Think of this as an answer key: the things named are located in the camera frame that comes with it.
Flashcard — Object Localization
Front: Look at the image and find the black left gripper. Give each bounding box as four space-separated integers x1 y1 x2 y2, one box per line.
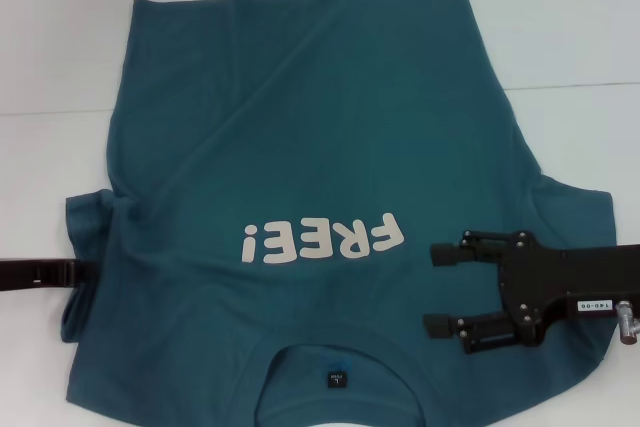
0 256 99 293

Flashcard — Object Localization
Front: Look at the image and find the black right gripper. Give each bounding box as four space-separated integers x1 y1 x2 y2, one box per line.
423 230 640 356

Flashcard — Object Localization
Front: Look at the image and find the blue FREE print t-shirt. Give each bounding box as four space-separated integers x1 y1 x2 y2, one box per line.
60 0 617 427

